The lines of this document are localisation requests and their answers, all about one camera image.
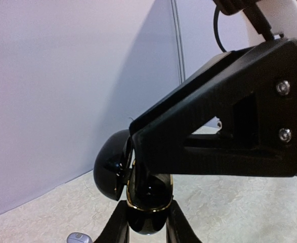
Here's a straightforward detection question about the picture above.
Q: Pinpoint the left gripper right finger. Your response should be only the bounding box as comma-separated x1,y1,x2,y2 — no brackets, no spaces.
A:
166,200,202,243

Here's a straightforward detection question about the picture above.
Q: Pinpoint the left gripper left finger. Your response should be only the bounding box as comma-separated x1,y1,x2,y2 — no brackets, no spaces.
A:
94,201,130,243

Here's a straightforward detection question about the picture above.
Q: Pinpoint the black earbud charging case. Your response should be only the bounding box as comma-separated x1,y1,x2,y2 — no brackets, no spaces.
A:
93,130,173,235

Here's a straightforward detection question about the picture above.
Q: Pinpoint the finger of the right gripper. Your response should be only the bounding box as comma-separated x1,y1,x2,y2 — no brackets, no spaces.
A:
129,47,252,134
130,37,297,200

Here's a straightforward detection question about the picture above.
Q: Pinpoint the left aluminium frame post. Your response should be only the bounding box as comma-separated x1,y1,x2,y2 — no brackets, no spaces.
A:
171,0,186,84

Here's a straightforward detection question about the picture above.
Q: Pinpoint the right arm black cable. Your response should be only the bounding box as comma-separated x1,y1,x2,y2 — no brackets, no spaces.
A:
213,6,229,53

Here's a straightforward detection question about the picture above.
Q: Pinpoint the purple earbud charging case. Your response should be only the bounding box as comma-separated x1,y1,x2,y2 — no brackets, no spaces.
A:
66,232,93,243

